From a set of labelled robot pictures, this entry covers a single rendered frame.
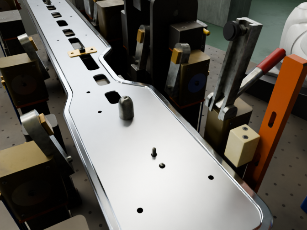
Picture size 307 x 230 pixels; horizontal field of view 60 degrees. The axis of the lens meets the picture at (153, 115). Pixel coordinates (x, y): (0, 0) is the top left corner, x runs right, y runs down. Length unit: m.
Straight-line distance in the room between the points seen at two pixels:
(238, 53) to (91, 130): 0.31
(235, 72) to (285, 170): 0.54
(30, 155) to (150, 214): 0.21
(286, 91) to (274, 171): 0.55
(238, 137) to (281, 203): 0.44
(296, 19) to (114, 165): 0.85
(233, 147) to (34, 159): 0.32
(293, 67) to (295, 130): 0.73
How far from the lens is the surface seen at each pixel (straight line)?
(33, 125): 0.41
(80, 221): 0.45
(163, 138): 0.52
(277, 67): 1.21
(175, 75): 0.63
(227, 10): 3.83
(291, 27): 1.12
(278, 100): 0.42
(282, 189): 0.89
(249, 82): 0.51
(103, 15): 0.97
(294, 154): 1.01
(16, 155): 0.48
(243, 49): 0.44
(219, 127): 0.51
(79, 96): 0.65
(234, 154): 0.47
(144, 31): 0.72
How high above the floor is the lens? 1.36
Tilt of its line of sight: 39 degrees down
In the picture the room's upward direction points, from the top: straight up
